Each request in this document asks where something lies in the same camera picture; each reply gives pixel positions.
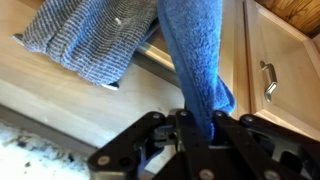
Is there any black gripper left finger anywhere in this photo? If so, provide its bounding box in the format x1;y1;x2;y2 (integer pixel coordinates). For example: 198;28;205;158
87;111;188;180

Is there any metal drawer handle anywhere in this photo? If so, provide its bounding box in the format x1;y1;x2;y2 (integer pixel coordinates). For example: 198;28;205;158
260;61;278;102

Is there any grey knitted cloth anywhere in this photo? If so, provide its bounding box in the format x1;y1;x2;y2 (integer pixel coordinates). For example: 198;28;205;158
22;0;158;86

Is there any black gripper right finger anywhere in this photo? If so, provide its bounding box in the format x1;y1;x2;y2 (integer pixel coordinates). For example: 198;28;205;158
212;111;320;180

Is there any blue cloth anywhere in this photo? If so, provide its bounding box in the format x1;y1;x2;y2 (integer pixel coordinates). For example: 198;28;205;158
157;0;236;141

